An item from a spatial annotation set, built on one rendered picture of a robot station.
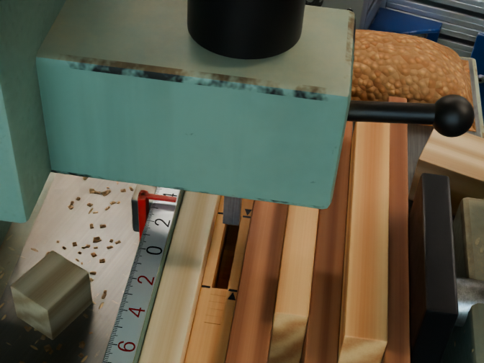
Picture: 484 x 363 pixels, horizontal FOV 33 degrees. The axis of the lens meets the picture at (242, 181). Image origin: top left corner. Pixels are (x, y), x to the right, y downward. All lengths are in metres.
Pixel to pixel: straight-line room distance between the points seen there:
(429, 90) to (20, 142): 0.34
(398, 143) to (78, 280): 0.24
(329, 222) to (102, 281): 0.22
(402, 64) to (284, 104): 0.27
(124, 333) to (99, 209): 0.28
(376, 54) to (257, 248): 0.22
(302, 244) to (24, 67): 0.17
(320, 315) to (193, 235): 0.08
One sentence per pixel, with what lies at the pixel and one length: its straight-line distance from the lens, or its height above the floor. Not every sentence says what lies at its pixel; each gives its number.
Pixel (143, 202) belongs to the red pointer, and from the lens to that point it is 0.45.
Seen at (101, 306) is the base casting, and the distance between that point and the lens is 0.60.
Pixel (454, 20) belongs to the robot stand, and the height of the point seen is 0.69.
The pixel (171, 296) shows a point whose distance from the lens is 0.41.
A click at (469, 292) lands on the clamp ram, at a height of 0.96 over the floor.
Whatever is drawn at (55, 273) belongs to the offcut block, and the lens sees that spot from 0.58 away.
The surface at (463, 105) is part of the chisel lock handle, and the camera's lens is 0.39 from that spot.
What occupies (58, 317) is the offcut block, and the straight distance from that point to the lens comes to 0.58.
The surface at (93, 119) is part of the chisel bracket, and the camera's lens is 0.37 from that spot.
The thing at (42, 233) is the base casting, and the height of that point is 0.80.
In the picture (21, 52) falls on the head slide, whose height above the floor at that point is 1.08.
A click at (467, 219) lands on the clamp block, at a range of 0.46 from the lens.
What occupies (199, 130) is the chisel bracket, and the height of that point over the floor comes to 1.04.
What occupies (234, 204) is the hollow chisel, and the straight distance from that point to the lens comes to 0.43.
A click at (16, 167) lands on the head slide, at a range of 0.36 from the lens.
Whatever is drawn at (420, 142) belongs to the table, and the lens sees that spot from 0.60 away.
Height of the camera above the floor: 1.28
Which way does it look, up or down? 44 degrees down
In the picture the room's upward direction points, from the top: 4 degrees clockwise
